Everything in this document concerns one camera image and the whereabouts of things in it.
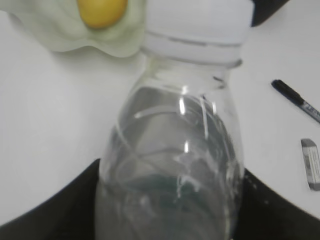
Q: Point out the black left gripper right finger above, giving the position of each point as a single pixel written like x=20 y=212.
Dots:
x=265 y=215

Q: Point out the yellow mango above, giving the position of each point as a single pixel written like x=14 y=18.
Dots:
x=99 y=14

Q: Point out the black marker pen middle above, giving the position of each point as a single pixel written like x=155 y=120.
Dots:
x=296 y=99

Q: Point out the black mesh pen holder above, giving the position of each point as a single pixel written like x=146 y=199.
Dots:
x=264 y=9

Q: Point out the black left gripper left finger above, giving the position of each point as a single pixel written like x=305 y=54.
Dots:
x=68 y=215

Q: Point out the clear water bottle green label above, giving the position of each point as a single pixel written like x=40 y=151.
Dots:
x=174 y=167

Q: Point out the grey white eraser middle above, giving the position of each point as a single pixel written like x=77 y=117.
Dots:
x=311 y=160

